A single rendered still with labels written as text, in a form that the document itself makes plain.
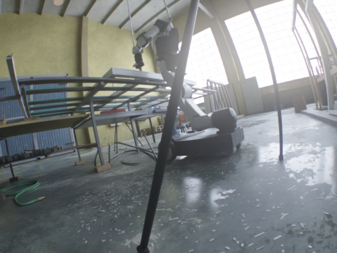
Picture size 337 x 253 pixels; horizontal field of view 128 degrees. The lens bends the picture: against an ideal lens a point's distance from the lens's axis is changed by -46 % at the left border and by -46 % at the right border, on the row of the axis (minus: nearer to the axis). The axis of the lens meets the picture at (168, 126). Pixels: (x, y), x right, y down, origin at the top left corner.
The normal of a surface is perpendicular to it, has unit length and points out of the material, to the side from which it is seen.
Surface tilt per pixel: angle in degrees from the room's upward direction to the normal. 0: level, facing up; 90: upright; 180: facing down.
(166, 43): 100
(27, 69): 90
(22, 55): 90
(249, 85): 90
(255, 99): 90
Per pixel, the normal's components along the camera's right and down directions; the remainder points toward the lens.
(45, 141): 0.74, -0.15
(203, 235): -0.20, -0.98
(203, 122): -0.70, 0.15
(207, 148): -0.42, 0.09
